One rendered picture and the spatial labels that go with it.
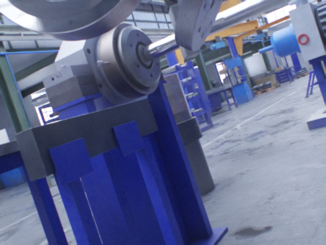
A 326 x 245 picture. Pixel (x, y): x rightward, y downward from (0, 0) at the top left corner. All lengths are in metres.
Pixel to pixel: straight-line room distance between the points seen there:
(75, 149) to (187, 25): 0.62
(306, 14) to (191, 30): 4.43
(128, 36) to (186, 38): 1.14
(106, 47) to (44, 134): 0.79
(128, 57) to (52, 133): 0.74
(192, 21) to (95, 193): 1.22
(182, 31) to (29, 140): 0.59
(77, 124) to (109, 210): 0.63
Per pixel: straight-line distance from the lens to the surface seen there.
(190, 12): 0.70
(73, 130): 1.23
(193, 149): 3.37
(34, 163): 1.15
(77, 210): 1.20
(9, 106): 9.16
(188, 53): 0.93
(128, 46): 1.83
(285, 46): 5.29
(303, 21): 5.12
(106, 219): 1.81
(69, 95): 1.74
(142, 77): 1.84
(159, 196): 1.54
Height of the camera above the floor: 0.80
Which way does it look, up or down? 1 degrees down
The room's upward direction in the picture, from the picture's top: 19 degrees counter-clockwise
